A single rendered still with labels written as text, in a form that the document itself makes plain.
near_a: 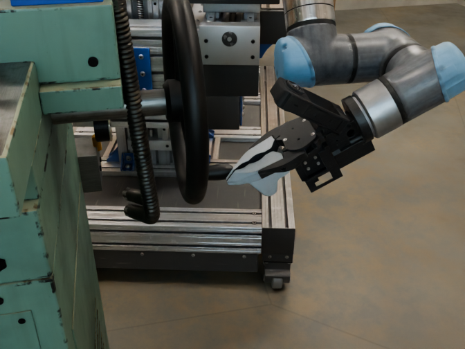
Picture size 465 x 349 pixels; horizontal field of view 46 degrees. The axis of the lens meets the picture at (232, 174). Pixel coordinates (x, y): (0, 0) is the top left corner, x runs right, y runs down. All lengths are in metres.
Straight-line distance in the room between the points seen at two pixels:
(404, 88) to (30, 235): 0.50
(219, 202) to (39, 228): 1.07
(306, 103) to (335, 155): 0.11
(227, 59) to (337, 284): 0.77
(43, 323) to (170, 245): 0.91
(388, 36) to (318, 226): 1.12
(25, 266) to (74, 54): 0.25
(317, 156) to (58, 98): 0.36
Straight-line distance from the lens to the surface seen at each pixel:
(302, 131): 0.78
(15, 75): 0.64
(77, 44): 0.67
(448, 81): 0.80
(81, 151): 1.07
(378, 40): 0.86
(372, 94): 0.78
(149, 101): 0.75
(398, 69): 0.80
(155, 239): 1.54
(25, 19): 0.67
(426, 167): 2.33
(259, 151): 0.79
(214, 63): 1.27
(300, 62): 0.81
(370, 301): 1.65
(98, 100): 0.67
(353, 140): 0.80
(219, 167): 0.81
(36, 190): 0.59
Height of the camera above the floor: 1.11
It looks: 31 degrees down
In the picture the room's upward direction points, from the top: straight up
